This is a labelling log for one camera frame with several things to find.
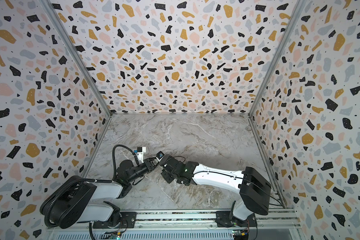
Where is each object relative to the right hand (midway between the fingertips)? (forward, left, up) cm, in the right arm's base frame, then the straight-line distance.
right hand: (162, 167), depth 78 cm
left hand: (+4, 0, +2) cm, 5 cm away
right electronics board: (-27, -39, -14) cm, 50 cm away
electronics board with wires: (-28, +21, -13) cm, 37 cm away
